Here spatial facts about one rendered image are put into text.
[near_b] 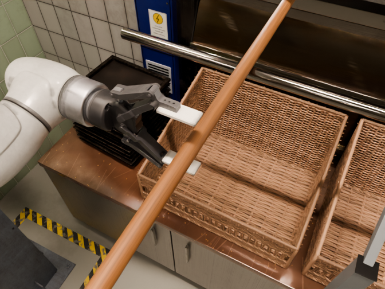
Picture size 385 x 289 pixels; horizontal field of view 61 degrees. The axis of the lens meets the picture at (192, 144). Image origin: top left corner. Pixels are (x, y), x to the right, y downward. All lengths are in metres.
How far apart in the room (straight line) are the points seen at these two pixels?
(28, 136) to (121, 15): 0.87
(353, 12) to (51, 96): 0.80
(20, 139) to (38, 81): 0.11
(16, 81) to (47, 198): 1.40
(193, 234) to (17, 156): 0.68
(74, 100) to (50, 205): 1.43
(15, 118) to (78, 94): 0.11
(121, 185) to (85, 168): 0.17
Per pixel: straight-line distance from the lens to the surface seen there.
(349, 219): 1.28
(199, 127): 0.58
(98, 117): 0.62
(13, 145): 0.65
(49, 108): 0.67
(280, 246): 1.03
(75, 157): 1.40
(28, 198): 2.10
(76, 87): 0.65
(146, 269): 1.73
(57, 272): 1.83
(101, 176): 1.31
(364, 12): 1.06
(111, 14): 1.46
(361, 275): 0.79
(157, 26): 1.29
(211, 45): 1.22
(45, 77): 0.68
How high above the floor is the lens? 1.63
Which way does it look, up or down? 51 degrees down
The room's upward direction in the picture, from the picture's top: straight up
